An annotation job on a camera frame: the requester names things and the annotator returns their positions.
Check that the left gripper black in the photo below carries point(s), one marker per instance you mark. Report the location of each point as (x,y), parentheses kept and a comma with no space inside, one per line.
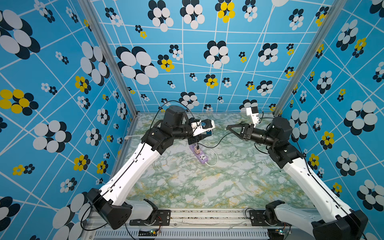
(198,138)

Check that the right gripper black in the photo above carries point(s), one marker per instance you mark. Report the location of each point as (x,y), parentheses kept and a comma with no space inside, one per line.
(246,132)

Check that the pink usb charger cube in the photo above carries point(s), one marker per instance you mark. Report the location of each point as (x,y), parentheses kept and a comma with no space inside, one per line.
(197,149)

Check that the purple power strip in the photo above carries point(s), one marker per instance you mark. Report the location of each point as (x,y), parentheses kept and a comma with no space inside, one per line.
(199,154)

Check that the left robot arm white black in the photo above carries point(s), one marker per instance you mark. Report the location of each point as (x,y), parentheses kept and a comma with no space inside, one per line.
(110,201)

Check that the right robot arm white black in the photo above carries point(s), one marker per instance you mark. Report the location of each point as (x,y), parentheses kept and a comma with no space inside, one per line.
(335,219)

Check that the left green circuit board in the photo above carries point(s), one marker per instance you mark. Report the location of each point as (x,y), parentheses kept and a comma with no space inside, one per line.
(149,233)

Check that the green circuit board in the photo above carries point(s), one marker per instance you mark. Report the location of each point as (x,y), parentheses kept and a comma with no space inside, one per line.
(149,233)
(276,235)

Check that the right green circuit board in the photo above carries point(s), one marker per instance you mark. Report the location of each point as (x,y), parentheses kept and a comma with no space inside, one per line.
(276,235)

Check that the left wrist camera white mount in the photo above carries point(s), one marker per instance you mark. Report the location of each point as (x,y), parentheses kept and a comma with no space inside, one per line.
(203,126)

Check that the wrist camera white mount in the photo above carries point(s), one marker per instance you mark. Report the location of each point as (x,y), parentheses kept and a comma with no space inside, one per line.
(253,112)
(203,126)

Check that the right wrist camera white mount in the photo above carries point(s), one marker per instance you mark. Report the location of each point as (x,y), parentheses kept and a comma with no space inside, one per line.
(253,112)

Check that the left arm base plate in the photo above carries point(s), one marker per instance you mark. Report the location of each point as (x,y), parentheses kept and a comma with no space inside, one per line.
(157,218)

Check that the aluminium front rail frame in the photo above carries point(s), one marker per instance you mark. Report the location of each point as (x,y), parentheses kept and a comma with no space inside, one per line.
(193,224)

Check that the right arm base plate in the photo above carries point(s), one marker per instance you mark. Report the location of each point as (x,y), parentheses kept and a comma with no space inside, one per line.
(258,219)

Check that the right aluminium corner post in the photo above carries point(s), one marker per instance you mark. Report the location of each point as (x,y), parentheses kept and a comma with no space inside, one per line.
(324,29)

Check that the aluminium corner post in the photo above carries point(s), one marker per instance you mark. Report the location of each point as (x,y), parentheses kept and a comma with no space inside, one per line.
(324,29)
(90,15)

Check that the left aluminium corner post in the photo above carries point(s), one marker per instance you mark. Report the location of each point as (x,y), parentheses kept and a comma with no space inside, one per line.
(90,15)

